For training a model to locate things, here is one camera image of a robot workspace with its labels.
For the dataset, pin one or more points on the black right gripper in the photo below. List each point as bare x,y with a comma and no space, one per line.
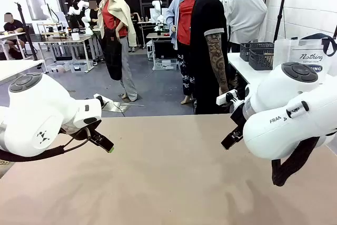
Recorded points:
238,117

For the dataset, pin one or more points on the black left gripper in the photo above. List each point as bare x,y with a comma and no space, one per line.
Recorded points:
90,130

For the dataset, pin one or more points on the translucent white shopping bag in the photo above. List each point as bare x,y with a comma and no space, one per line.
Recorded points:
295,48

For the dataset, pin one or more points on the tattooed right forearm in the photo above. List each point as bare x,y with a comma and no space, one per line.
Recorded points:
221,74

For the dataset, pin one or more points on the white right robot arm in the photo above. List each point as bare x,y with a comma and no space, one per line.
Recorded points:
284,103

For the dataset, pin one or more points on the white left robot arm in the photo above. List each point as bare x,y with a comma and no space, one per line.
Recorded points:
39,109

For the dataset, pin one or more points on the person's right hand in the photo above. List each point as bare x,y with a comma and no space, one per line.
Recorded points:
225,91

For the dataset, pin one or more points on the white side table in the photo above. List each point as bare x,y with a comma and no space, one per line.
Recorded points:
239,64

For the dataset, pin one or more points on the clear floor storage bin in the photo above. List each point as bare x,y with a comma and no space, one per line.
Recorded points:
58,67
78,67

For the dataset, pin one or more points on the person in black T-shirt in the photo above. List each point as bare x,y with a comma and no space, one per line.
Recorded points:
205,51

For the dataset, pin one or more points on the clear bin with white contents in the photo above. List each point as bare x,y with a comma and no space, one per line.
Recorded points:
166,64

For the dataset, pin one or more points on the white cylindrical container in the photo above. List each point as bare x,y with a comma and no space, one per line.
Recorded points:
75,36

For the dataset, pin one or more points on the grey background desk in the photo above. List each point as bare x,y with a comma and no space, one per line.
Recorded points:
65,39

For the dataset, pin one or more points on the mannequin with cream jacket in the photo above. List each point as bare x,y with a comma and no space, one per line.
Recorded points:
113,19

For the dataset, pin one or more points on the standing person in black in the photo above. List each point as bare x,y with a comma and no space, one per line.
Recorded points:
94,17

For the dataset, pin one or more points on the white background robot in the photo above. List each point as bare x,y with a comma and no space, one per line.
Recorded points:
79,6
158,11

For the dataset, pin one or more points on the tall black tripod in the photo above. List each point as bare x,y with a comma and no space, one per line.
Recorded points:
283,6

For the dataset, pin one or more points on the black tripod stand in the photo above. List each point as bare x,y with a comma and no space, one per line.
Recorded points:
22,20

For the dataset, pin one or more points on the seated person in black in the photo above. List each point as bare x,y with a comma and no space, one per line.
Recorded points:
13,26

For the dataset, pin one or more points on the metal mannequin base plate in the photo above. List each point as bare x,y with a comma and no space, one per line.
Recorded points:
116,107

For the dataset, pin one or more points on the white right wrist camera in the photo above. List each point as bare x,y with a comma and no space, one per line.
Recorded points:
223,99

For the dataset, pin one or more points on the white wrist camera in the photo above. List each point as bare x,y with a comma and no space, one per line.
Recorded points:
223,99
106,100

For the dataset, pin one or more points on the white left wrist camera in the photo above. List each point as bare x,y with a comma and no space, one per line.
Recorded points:
106,100

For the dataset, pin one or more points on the wooden frame rack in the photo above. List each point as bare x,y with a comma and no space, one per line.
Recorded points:
50,34

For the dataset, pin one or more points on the grey wall board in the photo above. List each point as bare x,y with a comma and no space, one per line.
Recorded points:
37,5

